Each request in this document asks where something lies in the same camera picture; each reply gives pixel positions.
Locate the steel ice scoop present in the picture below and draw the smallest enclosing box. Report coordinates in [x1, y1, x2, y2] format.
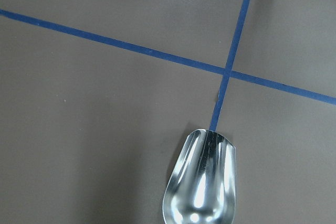
[162, 129, 236, 223]

